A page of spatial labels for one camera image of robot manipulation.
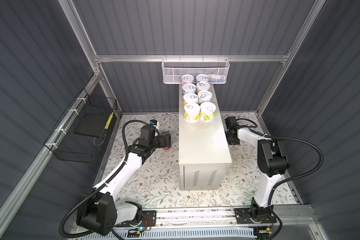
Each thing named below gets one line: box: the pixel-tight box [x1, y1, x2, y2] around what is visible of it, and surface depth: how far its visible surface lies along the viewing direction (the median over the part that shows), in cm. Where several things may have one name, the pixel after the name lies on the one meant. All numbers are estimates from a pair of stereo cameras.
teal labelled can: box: [195, 74, 209, 84], surface depth 84 cm
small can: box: [183, 92, 199, 107], surface depth 74 cm
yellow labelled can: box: [183, 102, 201, 123], surface depth 69 cm
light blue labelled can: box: [182, 83, 197, 96], surface depth 79 cm
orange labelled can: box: [196, 81, 211, 94], surface depth 80 cm
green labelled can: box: [199, 102, 217, 122], surface depth 69 cm
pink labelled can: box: [180, 74, 195, 87], surface depth 84 cm
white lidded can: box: [197, 90, 213, 106], surface depth 74 cm
